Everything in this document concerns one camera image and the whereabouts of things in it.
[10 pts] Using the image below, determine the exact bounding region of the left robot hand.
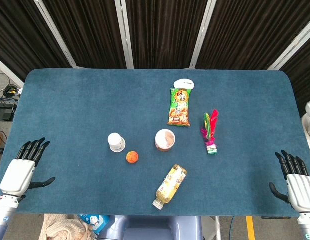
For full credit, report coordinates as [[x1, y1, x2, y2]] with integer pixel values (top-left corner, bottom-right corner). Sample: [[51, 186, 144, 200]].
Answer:
[[0, 137, 57, 203]]

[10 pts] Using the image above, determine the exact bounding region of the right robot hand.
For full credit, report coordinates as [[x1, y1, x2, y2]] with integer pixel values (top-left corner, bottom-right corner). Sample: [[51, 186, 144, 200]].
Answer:
[[268, 149, 310, 213]]

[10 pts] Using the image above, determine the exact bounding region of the white paper cup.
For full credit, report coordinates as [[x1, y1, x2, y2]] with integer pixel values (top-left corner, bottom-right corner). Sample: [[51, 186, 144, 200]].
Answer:
[[107, 132, 127, 153]]

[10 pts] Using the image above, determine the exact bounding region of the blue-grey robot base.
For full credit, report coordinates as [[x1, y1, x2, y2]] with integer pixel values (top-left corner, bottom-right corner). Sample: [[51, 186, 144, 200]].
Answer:
[[97, 215, 203, 240]]

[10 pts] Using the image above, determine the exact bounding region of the orange ball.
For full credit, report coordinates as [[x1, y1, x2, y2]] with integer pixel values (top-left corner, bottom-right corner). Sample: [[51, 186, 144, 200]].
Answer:
[[126, 150, 139, 165]]

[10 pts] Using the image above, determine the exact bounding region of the black power box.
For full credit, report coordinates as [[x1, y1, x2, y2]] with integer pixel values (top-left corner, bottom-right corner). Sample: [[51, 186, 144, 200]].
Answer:
[[0, 103, 17, 123]]

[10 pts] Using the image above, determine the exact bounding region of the beige knitted cloth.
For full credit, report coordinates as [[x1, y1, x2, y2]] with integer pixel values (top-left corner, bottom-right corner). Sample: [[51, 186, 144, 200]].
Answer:
[[39, 214, 96, 240]]

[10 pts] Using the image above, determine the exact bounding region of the blue and white package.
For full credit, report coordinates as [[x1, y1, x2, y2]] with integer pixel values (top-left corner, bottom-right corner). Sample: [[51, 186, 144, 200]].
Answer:
[[78, 214, 111, 235]]

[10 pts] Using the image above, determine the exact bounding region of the white metal stand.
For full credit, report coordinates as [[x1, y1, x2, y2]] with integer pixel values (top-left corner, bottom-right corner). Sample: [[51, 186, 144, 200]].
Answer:
[[201, 216, 222, 240]]

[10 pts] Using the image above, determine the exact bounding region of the blue felt table mat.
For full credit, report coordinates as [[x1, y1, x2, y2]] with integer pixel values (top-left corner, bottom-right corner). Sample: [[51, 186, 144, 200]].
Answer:
[[0, 69, 301, 217]]

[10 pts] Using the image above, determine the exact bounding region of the colourful feather shuttlecock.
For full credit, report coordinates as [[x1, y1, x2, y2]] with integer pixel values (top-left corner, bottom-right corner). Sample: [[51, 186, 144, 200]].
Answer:
[[200, 109, 220, 155]]

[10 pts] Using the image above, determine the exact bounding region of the yellow tea bottle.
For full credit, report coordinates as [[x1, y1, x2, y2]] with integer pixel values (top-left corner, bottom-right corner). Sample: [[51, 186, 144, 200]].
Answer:
[[152, 164, 188, 211]]

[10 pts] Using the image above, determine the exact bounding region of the dark brown curtain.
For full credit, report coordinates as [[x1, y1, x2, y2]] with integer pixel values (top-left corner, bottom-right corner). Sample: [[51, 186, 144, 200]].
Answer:
[[196, 0, 310, 71], [126, 0, 209, 70], [0, 0, 72, 82], [42, 0, 128, 70]]

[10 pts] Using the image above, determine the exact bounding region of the clear jar of rubber bands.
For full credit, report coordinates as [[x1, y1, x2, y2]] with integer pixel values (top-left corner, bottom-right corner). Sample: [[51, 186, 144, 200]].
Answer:
[[154, 129, 176, 152]]

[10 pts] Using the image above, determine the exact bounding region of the green snack bag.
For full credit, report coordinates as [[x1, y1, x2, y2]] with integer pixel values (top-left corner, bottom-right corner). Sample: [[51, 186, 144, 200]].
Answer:
[[166, 87, 192, 128]]

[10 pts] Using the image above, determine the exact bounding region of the white oval plastic object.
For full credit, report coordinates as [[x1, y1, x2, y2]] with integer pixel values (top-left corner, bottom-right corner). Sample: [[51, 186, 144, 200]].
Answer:
[[173, 78, 196, 90]]

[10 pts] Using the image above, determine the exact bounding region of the tangle of floor cables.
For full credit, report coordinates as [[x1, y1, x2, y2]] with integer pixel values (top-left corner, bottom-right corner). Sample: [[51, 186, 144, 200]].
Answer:
[[0, 73, 23, 107]]

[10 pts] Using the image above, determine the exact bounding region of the white frame post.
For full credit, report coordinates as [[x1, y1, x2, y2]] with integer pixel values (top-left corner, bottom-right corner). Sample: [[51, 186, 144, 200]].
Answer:
[[114, 0, 135, 70], [0, 56, 25, 89], [33, 0, 79, 69], [189, 0, 217, 70], [267, 16, 310, 71]]

